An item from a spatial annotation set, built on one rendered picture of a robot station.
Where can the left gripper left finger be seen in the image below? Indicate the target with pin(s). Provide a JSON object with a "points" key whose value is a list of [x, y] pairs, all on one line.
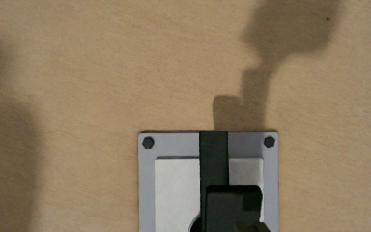
{"points": [[241, 227]]}

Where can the black tap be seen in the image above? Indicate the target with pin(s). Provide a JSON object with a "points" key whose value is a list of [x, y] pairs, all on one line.
{"points": [[194, 195]]}

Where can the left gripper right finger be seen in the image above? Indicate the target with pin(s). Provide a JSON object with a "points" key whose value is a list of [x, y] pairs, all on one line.
{"points": [[259, 226]]}

